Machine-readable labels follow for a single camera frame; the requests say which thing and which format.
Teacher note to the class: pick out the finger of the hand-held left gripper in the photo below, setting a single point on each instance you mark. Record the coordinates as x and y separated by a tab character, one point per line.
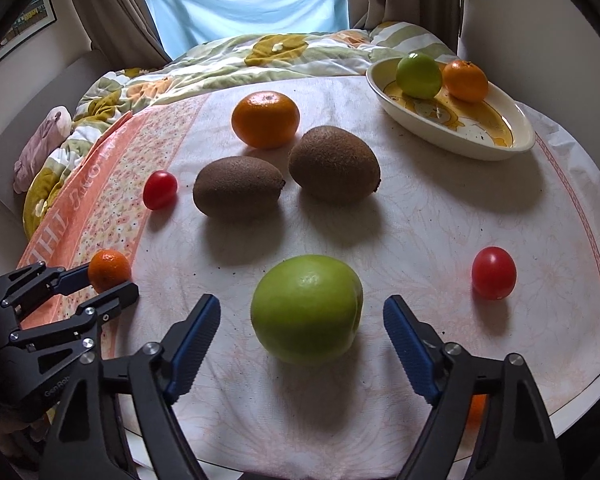
115	299
75	278

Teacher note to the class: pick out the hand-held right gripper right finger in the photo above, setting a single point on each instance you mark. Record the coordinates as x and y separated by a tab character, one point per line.
405	340

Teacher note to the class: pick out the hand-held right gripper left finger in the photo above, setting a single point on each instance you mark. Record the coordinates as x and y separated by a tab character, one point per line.
195	345

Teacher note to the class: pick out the small mandarin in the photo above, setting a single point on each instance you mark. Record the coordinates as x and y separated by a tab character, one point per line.
476	410
465	80
111	267

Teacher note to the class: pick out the large green apple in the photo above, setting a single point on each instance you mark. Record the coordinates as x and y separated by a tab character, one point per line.
307	307

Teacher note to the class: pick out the red cherry tomato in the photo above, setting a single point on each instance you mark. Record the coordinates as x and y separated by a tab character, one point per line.
160	190
493	273

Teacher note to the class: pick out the elongated brown kiwi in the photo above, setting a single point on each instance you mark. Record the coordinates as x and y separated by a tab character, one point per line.
237	186

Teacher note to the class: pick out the plump brown kiwi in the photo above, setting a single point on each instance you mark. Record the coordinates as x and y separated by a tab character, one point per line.
334	164

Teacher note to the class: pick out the cream oval bowl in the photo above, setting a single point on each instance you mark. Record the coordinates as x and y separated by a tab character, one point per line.
480	145

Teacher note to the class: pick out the large orange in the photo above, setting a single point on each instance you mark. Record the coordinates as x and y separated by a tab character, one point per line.
265	119

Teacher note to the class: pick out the white and pink tablecloth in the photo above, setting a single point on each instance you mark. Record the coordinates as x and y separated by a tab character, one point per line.
430	220

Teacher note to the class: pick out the pink plush toy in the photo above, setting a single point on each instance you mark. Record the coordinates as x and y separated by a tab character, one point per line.
40	145

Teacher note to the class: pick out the floral quilt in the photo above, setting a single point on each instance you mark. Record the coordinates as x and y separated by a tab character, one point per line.
205	65

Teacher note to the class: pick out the small green apple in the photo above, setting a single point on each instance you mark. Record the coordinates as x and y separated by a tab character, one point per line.
418	76

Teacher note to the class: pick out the light blue curtain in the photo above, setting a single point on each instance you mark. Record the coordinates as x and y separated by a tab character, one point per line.
250	5

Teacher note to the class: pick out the framed wall picture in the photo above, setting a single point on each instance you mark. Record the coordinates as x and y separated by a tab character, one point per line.
30	15

